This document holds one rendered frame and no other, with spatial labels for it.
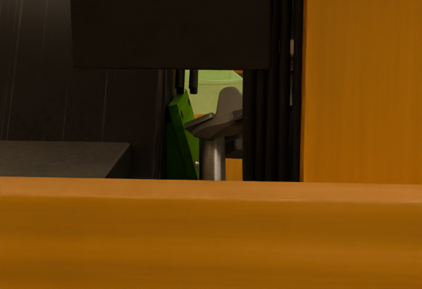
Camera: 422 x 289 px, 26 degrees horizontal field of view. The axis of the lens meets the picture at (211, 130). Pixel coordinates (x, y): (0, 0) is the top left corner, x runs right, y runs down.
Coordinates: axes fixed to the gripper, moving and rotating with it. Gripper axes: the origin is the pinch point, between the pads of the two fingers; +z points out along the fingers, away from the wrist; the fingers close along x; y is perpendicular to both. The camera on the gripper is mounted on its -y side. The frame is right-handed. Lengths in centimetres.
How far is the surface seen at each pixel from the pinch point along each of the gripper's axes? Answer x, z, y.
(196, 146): -5.6, 2.6, 4.2
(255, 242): 26.7, -7.0, -28.0
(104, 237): 28.9, 3.6, -26.0
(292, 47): 26.1, -12.7, -10.6
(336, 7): 33.7, -16.8, -14.2
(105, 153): 10.1, 9.2, -5.0
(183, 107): -0.8, 2.6, 6.8
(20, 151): 11.5, 18.1, -3.1
